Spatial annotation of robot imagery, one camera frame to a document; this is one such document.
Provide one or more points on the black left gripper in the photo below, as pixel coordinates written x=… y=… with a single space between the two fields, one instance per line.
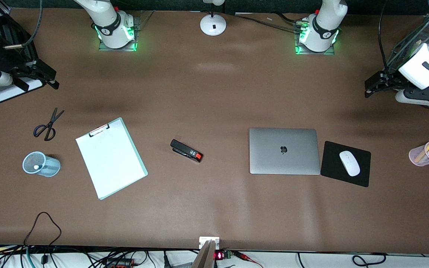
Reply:
x=390 y=76

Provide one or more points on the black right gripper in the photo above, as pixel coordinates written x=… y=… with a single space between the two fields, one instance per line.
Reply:
x=9 y=59

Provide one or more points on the silver laptop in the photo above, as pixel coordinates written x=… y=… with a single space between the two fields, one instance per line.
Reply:
x=283 y=150

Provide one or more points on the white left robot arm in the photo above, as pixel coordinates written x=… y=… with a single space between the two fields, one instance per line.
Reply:
x=428 y=67

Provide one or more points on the black stacked paper tray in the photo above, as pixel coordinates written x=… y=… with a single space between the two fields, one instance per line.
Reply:
x=17 y=35

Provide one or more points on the black scissors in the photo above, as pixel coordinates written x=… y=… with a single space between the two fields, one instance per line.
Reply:
x=49 y=126

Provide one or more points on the yellow highlighter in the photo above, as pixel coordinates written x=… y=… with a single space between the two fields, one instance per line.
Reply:
x=423 y=152

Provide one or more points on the pink translucent pen cup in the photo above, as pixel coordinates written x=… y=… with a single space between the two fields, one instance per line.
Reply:
x=417 y=158

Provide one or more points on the white computer mouse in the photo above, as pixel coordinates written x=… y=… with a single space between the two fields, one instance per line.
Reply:
x=349 y=163

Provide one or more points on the blue mesh pen cup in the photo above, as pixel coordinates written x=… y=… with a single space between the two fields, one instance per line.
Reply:
x=48 y=166

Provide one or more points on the black mouse pad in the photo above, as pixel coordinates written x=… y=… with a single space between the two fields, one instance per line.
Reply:
x=331 y=167

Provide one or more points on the white paper sheet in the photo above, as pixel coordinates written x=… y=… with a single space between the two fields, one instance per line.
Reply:
x=114 y=160

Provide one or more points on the light green clipboard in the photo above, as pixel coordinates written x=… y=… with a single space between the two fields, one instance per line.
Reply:
x=142 y=163

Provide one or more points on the black stapler red tip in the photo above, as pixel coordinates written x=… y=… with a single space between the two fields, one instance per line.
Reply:
x=184 y=149

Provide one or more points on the white lamp base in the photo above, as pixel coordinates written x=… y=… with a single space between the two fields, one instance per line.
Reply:
x=213 y=25

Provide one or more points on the black power adapter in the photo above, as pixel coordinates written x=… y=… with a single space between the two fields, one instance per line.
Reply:
x=119 y=263

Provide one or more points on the red clip lead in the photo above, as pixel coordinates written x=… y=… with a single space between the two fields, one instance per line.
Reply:
x=248 y=257

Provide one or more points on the red display circuit module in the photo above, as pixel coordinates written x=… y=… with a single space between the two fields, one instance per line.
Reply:
x=222 y=255

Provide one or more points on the white socket box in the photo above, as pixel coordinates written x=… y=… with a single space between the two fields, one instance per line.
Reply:
x=205 y=241

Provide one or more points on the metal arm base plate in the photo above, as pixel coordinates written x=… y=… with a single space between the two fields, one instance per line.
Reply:
x=330 y=53
x=103 y=47

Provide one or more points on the grey upright post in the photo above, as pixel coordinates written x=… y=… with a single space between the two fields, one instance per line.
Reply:
x=203 y=258

